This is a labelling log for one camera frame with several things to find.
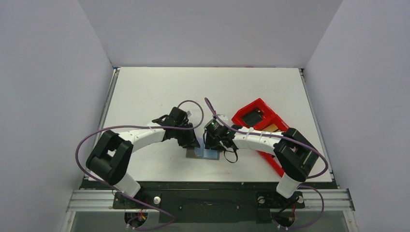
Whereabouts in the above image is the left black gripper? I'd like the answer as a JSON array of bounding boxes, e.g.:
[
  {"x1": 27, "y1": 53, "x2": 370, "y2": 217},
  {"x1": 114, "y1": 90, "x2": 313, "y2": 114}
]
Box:
[{"x1": 174, "y1": 122, "x2": 200, "y2": 149}]

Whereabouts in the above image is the grey card holder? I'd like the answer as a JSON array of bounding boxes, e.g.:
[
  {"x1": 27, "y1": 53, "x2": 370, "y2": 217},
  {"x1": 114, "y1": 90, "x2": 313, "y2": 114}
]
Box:
[{"x1": 185, "y1": 138, "x2": 220, "y2": 160}]

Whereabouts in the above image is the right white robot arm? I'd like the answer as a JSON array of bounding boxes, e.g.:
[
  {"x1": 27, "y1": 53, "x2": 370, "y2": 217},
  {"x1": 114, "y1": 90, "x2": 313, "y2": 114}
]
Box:
[{"x1": 205, "y1": 119, "x2": 319, "y2": 206}]

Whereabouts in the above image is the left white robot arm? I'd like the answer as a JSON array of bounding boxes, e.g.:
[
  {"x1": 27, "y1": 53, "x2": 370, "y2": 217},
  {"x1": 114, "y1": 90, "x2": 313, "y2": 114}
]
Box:
[{"x1": 86, "y1": 107, "x2": 200, "y2": 208}]

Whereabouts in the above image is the tan card in tray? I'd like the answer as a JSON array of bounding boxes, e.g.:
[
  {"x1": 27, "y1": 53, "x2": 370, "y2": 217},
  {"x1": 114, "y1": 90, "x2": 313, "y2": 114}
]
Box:
[{"x1": 264, "y1": 124, "x2": 280, "y2": 132}]

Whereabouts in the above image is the black wallet in tray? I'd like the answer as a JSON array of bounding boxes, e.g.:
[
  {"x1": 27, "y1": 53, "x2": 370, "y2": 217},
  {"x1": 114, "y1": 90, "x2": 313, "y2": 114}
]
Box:
[{"x1": 241, "y1": 108, "x2": 263, "y2": 127}]

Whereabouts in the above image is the red plastic tray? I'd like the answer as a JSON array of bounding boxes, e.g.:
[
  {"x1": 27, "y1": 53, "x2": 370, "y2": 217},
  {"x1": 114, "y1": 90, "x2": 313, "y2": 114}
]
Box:
[{"x1": 231, "y1": 98, "x2": 289, "y2": 177}]

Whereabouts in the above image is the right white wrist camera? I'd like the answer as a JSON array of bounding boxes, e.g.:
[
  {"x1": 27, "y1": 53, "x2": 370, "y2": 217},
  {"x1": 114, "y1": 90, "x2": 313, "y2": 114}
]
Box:
[{"x1": 217, "y1": 114, "x2": 229, "y2": 123}]

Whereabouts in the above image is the black loop cable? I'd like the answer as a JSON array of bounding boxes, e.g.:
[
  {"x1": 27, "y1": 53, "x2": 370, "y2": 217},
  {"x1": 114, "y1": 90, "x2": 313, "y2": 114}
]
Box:
[{"x1": 223, "y1": 148, "x2": 239, "y2": 164}]

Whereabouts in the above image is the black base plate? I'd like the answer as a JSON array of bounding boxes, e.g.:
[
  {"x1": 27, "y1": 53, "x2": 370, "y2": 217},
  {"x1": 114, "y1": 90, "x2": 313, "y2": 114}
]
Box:
[{"x1": 80, "y1": 179, "x2": 337, "y2": 224}]

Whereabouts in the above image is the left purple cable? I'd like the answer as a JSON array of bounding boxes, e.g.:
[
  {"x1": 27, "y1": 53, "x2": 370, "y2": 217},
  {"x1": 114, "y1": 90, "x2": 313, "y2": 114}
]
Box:
[{"x1": 74, "y1": 100, "x2": 205, "y2": 193}]

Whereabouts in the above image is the aluminium frame rail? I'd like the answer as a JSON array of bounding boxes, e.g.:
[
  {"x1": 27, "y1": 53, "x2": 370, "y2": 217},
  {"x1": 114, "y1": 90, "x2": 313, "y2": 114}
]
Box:
[{"x1": 66, "y1": 189, "x2": 353, "y2": 212}]

